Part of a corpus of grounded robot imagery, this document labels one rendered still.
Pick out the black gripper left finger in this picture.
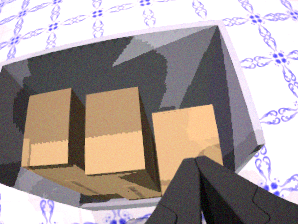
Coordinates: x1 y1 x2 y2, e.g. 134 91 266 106
145 157 202 224

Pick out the grey open bin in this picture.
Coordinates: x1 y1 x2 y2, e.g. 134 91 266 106
0 19 266 212

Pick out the tan cardboard box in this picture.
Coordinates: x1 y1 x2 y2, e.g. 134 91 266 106
84 87 162 200
153 104 223 194
21 88 124 200

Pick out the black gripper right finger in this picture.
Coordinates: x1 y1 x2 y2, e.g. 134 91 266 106
196 156 298 224

